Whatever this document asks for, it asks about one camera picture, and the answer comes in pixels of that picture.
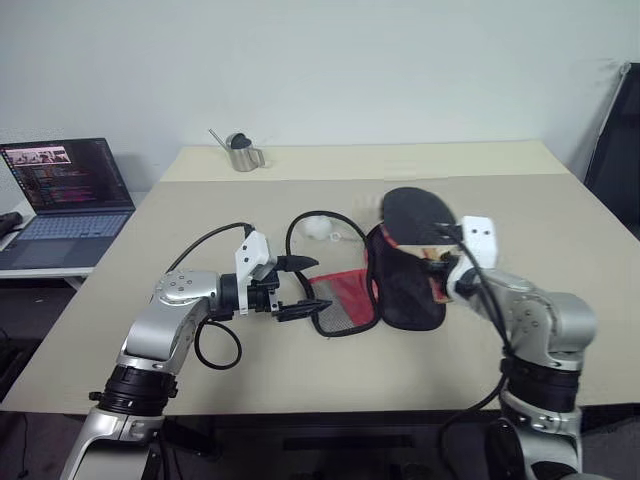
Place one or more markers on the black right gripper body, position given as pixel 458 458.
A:
pixel 451 261

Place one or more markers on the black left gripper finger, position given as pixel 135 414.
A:
pixel 297 263
pixel 302 309

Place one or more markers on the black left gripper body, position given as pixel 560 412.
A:
pixel 264 292

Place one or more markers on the black and red paddle case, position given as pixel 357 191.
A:
pixel 405 290

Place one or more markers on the white pompom zipper pull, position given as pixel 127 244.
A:
pixel 316 227

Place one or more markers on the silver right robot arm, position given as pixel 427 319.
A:
pixel 560 320

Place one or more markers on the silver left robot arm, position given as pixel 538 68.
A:
pixel 180 290

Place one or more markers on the steel mug with spoon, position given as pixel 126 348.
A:
pixel 242 157

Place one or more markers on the open blue-grey laptop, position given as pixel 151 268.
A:
pixel 65 225

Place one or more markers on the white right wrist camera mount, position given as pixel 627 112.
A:
pixel 480 240

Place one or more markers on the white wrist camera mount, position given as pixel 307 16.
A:
pixel 252 250
pixel 480 240

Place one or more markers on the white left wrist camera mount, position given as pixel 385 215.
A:
pixel 252 250

